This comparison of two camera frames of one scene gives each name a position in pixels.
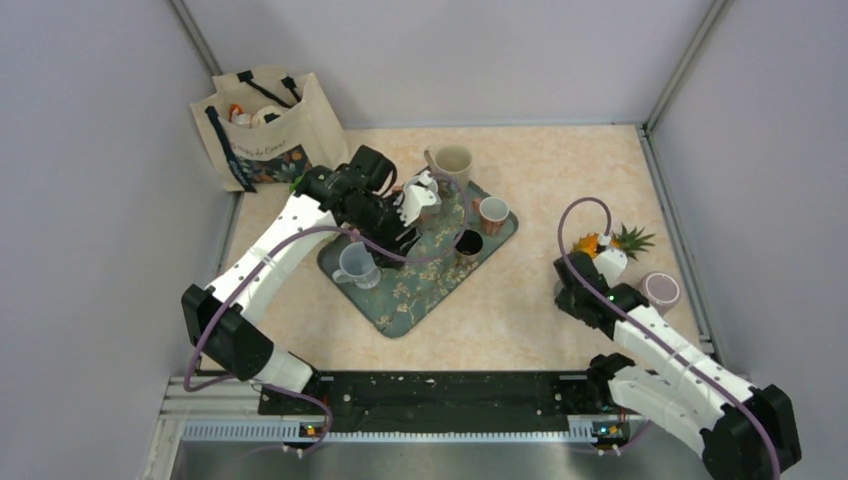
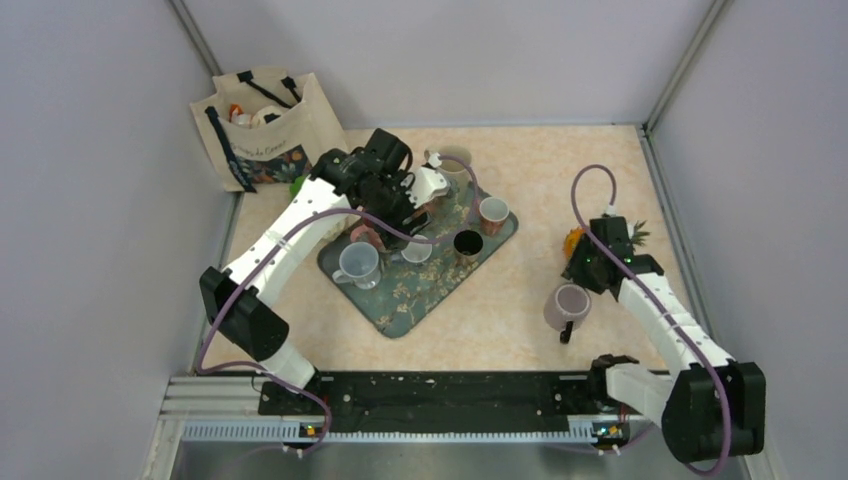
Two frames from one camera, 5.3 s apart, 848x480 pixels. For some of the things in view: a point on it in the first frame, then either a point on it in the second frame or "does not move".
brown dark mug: [468, 246] does not move
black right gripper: [564, 302] -> [574, 271]
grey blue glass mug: [357, 266] does not move
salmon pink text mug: [492, 212] does not move
